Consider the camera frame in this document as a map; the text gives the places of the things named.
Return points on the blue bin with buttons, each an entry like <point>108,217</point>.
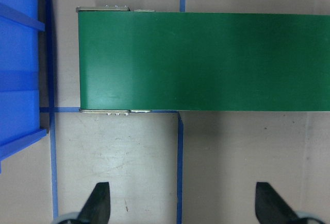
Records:
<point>20,120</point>

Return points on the green conveyor belt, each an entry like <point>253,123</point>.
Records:
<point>132,61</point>

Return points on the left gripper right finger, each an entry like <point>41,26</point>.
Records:
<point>270,207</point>

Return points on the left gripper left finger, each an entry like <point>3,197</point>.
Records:
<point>97,207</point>

